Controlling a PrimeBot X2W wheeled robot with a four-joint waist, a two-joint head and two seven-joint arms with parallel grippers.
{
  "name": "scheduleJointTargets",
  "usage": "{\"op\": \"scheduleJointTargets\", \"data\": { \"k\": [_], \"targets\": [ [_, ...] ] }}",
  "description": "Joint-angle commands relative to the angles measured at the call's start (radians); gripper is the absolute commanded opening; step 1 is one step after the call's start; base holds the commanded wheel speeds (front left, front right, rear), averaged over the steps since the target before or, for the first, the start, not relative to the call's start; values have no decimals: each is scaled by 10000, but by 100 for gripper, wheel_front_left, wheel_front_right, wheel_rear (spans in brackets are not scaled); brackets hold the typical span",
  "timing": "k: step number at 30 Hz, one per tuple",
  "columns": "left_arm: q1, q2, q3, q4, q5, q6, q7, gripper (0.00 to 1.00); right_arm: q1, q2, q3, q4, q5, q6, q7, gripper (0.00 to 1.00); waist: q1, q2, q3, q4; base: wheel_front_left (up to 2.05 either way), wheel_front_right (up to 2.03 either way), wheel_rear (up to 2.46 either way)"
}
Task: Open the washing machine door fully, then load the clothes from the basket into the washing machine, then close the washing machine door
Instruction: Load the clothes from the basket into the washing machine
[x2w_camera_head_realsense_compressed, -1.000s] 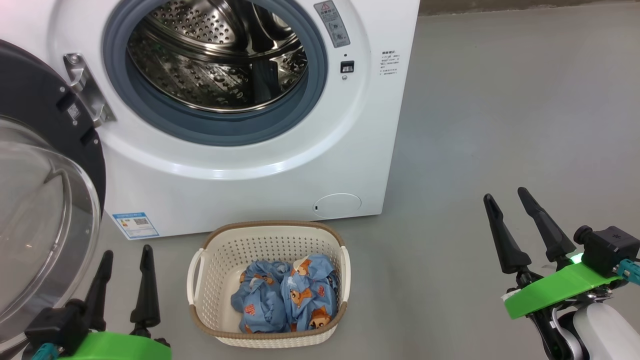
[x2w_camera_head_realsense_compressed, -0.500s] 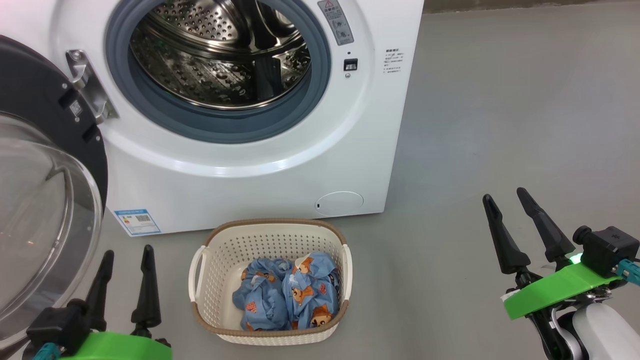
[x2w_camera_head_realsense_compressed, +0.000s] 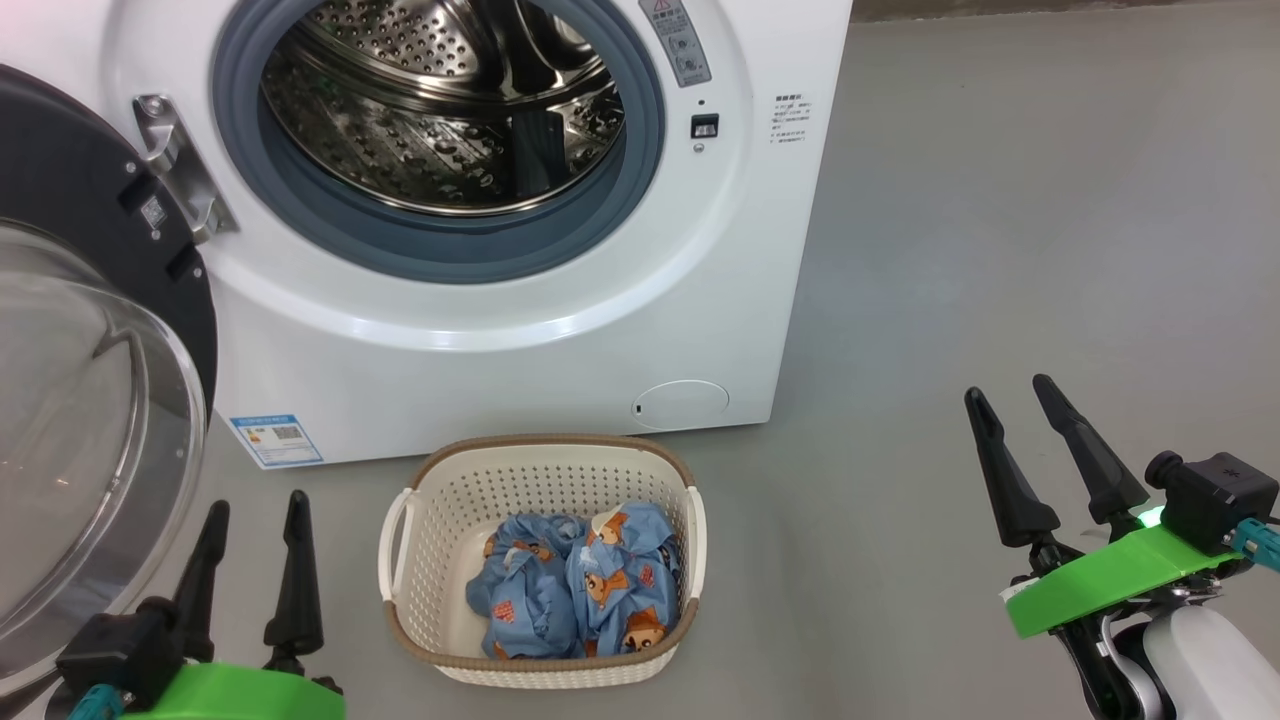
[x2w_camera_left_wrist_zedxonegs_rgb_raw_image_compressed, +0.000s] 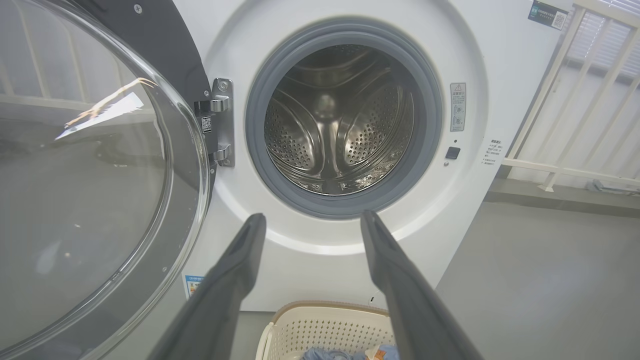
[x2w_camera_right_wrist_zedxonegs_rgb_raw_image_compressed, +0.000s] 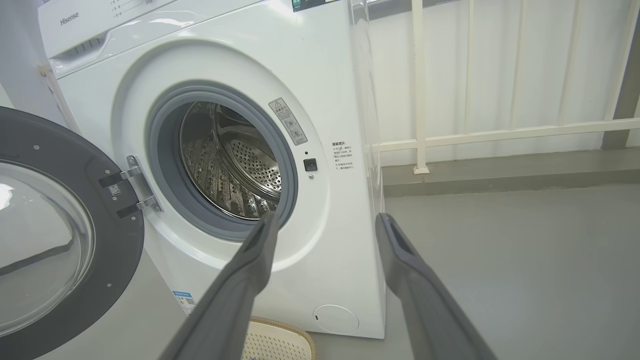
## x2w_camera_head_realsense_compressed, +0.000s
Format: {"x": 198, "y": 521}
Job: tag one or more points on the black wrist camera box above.
{"x": 115, "y": 650}
{"x": 1215, "y": 500}

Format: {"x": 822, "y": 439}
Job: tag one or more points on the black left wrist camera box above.
{"x": 115, "y": 650}

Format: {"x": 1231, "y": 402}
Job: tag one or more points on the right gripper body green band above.
{"x": 1110, "y": 580}

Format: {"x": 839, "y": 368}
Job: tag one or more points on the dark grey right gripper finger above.
{"x": 1010, "y": 480}
{"x": 1095, "y": 460}

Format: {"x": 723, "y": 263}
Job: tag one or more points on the black glass washing machine door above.
{"x": 80, "y": 420}

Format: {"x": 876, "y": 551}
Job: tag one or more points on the perforated steel drum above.
{"x": 430, "y": 130}

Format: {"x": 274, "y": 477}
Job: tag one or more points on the cream perforated laundry basket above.
{"x": 440, "y": 560}

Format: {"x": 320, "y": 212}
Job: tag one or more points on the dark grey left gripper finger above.
{"x": 203, "y": 580}
{"x": 296, "y": 580}

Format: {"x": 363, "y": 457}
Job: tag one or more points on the blue energy label sticker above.
{"x": 277, "y": 440}

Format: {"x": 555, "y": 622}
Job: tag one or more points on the white front-load washing machine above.
{"x": 500, "y": 380}

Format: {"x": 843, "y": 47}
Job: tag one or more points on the round white filter cover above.
{"x": 680, "y": 405}

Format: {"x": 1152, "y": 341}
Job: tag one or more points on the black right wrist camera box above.
{"x": 1215, "y": 500}

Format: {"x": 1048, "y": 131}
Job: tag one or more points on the grey warning label sticker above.
{"x": 678, "y": 40}

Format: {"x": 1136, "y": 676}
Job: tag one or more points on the metal door hinge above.
{"x": 180, "y": 165}

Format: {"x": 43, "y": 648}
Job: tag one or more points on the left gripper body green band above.
{"x": 240, "y": 695}

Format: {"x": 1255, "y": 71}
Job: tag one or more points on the grey rubber door gasket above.
{"x": 330, "y": 225}

